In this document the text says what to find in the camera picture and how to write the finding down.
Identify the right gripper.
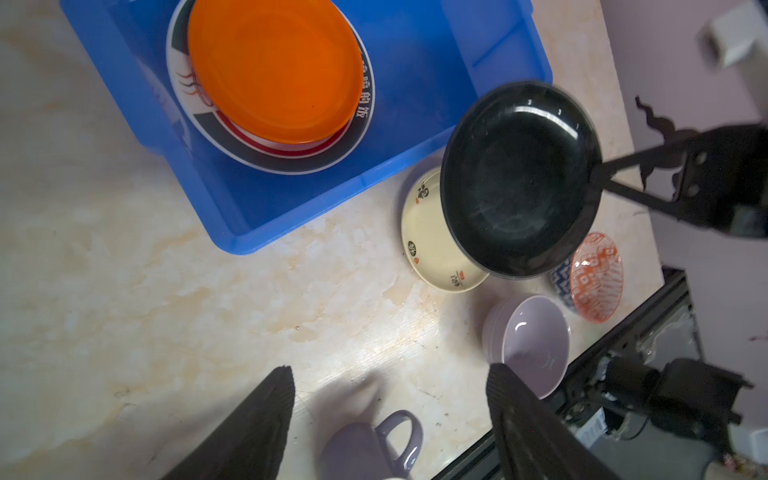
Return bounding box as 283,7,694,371
589,122,768,240

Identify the purple mug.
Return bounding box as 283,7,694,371
318,410,424,479

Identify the orange plate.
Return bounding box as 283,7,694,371
187,1,363,144

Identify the black plate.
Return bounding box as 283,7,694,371
440,81,602,279

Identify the blue plastic bin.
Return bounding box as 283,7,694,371
61,1,553,255

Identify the red patterned bowl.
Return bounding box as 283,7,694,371
550,232,624,324

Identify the white plate green rim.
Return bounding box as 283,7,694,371
165,1,376,175

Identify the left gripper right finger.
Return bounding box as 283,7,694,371
486,363,617,479

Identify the lavender bowl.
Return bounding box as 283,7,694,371
481,294,571,399

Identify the cream yellow plate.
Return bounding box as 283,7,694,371
401,167,489,293

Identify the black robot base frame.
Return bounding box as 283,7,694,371
431,266,706,480

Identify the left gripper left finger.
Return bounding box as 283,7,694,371
164,366,296,479

